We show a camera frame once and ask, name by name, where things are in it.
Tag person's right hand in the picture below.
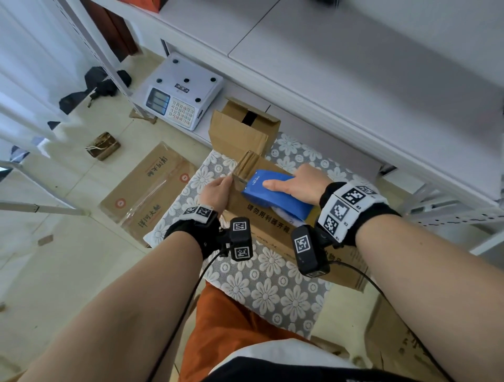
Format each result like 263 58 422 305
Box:
262 163 335 207

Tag person's left hand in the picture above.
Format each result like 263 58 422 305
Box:
199 175 235 215

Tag blue tape dispenser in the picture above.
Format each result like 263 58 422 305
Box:
241 169 316 227

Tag brown cardboard box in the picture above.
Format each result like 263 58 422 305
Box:
208 98 369 293

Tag person's right forearm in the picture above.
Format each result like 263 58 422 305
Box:
355 214 504 382

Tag person's left forearm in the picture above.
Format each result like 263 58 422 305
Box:
18 231 203 382

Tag flat plastic-wrapped cardboard box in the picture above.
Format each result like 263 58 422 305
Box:
121 161 198 246

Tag flat printed cardboard box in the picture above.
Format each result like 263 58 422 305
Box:
98 142 186 223

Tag white electronic weighing scale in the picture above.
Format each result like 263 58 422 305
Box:
143 53 224 131

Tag white metal shelving unit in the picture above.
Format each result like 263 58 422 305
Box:
51 0 504 254

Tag orange shorts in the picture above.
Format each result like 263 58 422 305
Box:
178 281 312 382

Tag black bag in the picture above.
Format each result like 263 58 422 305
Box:
59 66 132 115

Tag white and black shirt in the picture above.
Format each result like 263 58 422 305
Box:
200 338 420 382

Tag white metal stand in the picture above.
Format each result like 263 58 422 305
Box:
0 159 90 216

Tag brown wooden door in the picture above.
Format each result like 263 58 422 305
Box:
80 0 141 62

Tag flat brown cardboard sheet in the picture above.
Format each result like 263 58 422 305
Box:
364 294 450 382

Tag white curtain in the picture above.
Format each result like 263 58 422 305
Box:
0 0 101 152

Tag black left wrist strap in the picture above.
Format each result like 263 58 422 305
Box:
165 204 222 259

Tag black wrist strap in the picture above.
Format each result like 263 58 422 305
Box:
316 181 401 248
165 204 222 259

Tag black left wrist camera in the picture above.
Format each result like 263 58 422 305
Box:
220 217 254 263

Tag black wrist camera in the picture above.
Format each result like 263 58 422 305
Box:
220 217 254 263
291 224 331 278

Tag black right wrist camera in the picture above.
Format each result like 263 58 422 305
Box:
291 224 331 278

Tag black right wrist strap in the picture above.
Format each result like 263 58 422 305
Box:
316 181 401 248

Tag black left camera cable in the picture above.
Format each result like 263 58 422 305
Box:
146 250 226 382

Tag black camera cable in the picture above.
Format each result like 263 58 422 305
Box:
146 250 226 382
328 261 455 382

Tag small wooden block with string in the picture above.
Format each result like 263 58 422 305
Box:
85 132 121 161

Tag black right camera cable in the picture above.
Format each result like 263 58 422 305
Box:
328 261 455 382

